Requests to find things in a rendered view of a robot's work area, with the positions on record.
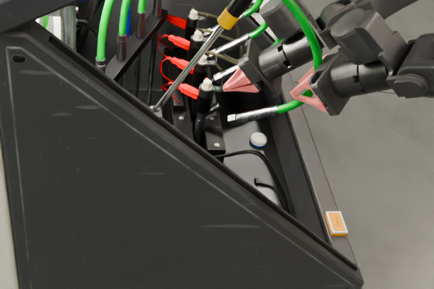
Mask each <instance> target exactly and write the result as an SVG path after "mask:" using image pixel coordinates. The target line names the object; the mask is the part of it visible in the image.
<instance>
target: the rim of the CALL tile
mask: <svg viewBox="0 0 434 289"><path fill-rule="evenodd" d="M329 213H340V216H341V219H342V222H343V224H344V228H345V230H344V231H334V228H333V225H332V222H331V219H330V216H329ZM325 214H326V216H327V220H328V222H329V225H330V228H331V231H332V234H347V233H348V231H347V228H346V225H345V222H344V219H343V217H342V214H341V212H326V213H325Z"/></svg>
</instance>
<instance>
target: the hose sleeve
mask: <svg viewBox="0 0 434 289"><path fill-rule="evenodd" d="M276 107H277V105H274V106H269V107H265V108H261V109H257V110H251V111H247V112H242V113H240V114H236V121H237V123H239V124H240V123H246V122H250V121H255V120H258V119H263V118H267V117H274V116H276V115H280V114H279V113H278V112H277V109H276Z"/></svg>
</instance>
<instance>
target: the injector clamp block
mask: <svg viewBox="0 0 434 289"><path fill-rule="evenodd" d="M167 49H169V48H164V52H163V55H165V56H166V51H167ZM170 49H175V50H176V55H177V58H178V59H181V52H180V48H170ZM162 72H163V75H164V76H165V77H167V78H169V73H168V67H167V60H165V61H164V62H163V64H162ZM161 77H162V83H163V85H165V84H167V83H168V82H169V80H168V79H166V78H164V77H163V76H162V75H161ZM207 77H208V78H209V79H210V78H211V72H210V68H209V65H208V69H207ZM164 88H165V89H167V90H168V89H169V88H170V84H169V85H167V86H165V87H164ZM182 96H183V104H184V108H183V111H173V108H172V98H171V97H170V98H169V99H168V101H167V102H166V103H165V111H164V117H163V118H164V119H165V120H166V121H168V122H169V123H170V124H172V125H173V126H174V127H176V128H177V129H178V130H179V131H181V132H182V133H184V134H185V135H186V136H187V137H189V138H190V139H192V140H193V141H194V135H193V131H192V123H191V115H190V110H189V102H188V98H187V95H185V94H183V93H182ZM211 104H212V105H213V104H216V97H215V93H214V92H213V95H212V101H211ZM206 118H207V119H206V123H205V126H204V131H203V137H202V141H201V147H202V148H203V149H204V150H206V151H207V152H209V153H210V154H211V155H212V156H215V155H223V154H225V152H226V147H225V141H224V138H223V132H222V126H221V122H220V116H219V113H218V110H217V111H215V113H213V114H211V115H208V116H207V117H206ZM217 160H219V161H220V162H222V163H223V161H224V157H221V158H218V159H217Z"/></svg>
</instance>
